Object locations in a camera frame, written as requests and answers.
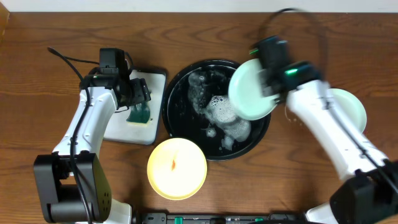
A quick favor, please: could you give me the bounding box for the green yellow sponge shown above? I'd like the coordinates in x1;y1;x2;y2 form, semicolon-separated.
126;102;150;124

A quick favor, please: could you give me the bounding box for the mint plate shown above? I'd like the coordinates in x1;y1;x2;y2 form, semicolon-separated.
228;58;278;121
331;88;368;133

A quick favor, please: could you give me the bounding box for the yellow plate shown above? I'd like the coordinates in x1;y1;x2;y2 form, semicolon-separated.
147;138;207;200

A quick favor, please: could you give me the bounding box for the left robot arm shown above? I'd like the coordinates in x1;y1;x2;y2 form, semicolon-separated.
34;75;150;223

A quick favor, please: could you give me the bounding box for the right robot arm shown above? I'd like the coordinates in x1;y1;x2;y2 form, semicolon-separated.
261;61;397;223

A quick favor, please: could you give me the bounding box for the black rectangular sponge tray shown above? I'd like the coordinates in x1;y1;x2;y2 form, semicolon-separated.
104;67;167;145

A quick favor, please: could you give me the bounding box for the black round tray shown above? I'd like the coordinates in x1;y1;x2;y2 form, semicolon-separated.
162;59;271;161

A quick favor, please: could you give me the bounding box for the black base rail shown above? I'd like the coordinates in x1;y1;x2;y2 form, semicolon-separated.
132;213;309;224

